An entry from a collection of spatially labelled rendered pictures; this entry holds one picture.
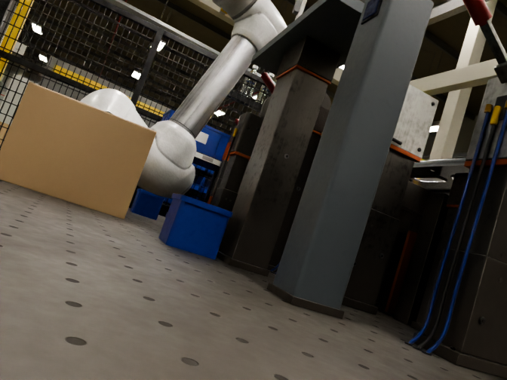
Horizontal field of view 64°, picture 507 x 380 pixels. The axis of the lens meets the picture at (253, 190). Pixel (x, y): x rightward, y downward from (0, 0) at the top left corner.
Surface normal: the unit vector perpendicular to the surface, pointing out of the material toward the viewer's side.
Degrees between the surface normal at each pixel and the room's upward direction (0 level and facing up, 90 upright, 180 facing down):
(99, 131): 90
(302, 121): 90
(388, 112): 90
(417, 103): 90
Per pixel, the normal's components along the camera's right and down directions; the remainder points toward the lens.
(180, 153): 0.67, 0.14
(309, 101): 0.35, 0.01
